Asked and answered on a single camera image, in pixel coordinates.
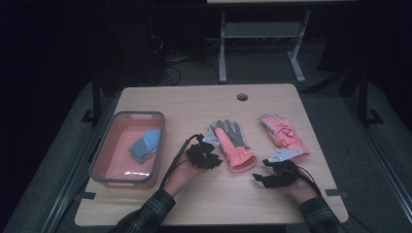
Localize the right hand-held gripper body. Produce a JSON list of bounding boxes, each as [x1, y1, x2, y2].
[[261, 148, 309, 189]]

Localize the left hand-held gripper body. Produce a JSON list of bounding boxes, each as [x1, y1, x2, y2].
[[186, 125, 222, 170]]

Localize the pink glove with grey palm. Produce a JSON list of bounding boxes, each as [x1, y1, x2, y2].
[[209, 118, 258, 174]]

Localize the pink glove with printed back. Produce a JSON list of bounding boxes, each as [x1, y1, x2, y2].
[[258, 114, 311, 162]]

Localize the dotted blue and grey glove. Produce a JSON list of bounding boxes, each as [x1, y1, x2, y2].
[[128, 138, 155, 165]]

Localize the pink basket with grey rim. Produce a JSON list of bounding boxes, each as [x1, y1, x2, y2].
[[88, 111, 166, 189]]

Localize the person's left hand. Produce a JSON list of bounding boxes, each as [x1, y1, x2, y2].
[[162, 151, 208, 198]]

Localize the grey tape strip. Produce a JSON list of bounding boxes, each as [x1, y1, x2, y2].
[[325, 188, 350, 199], [75, 191, 97, 201]]

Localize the black metal stand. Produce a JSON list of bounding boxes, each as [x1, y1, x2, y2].
[[356, 66, 385, 126], [81, 69, 103, 126]]

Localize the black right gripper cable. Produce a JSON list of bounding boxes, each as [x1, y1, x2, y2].
[[294, 165, 324, 198]]

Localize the black floor cables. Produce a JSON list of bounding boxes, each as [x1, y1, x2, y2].
[[159, 35, 222, 85]]

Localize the grey metal desk frame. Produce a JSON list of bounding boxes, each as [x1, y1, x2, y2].
[[218, 9, 312, 84]]

